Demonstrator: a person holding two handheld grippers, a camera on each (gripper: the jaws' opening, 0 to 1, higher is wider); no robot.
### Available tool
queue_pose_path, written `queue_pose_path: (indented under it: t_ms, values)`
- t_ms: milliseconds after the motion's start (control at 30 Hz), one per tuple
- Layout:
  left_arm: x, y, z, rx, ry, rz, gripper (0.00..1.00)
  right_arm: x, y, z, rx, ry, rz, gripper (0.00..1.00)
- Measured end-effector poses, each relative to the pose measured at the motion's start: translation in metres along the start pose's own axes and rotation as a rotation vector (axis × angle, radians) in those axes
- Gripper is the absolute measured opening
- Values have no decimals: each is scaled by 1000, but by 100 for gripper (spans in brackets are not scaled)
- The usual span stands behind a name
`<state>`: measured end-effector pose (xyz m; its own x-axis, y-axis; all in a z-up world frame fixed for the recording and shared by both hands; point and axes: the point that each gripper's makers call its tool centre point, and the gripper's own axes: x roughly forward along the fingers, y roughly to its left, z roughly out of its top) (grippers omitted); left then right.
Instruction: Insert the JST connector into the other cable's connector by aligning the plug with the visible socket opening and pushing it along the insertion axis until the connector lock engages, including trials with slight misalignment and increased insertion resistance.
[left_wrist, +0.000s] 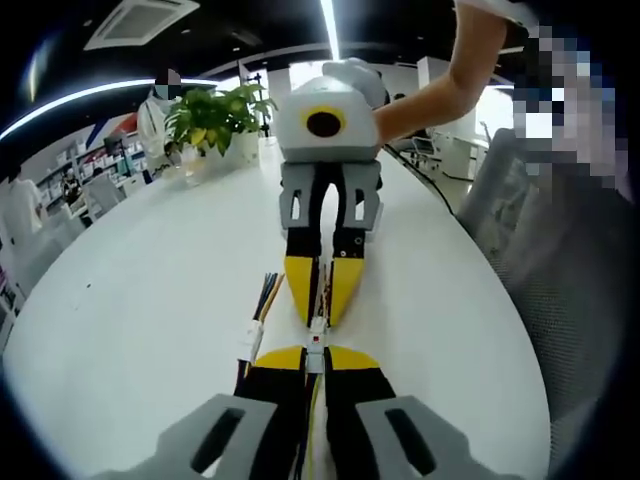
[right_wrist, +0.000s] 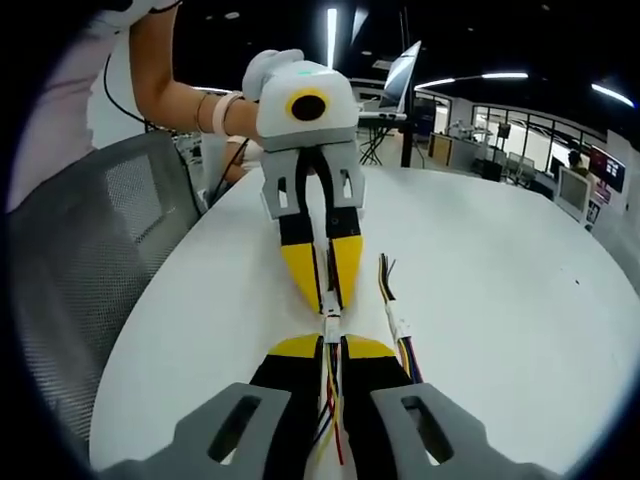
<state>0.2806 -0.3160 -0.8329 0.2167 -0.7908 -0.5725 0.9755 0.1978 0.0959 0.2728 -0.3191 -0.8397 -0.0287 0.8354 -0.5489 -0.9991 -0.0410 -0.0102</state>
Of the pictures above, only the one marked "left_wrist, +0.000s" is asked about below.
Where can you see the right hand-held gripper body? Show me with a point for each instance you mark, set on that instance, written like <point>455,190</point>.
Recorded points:
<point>325,142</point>

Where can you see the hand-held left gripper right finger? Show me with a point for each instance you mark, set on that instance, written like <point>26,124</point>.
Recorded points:
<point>400,425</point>

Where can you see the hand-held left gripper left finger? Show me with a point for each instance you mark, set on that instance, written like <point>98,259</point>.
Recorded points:
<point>235,425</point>

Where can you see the person's right hand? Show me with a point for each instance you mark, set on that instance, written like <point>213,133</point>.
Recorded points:
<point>357,80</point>

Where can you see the black stand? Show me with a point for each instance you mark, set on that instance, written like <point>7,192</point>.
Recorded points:
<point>260,107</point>

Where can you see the white office chair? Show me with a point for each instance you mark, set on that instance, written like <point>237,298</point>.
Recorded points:
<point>425,150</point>

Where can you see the green leafy plant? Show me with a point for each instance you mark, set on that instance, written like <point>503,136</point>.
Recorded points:
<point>215,112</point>

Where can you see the ceiling light strip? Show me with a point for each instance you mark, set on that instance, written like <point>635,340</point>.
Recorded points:
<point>65,102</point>
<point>331,27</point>

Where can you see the clear glass plant vase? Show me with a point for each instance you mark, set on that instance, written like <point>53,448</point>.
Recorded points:
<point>192,167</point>

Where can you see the grey mesh office chair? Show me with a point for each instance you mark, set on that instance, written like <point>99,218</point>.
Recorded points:
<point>530,280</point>

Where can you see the ceiling air conditioner vent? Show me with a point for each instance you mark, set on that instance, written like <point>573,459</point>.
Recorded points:
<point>142,22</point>

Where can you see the white storage shelves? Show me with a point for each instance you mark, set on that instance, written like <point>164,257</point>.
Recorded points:
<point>95,160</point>

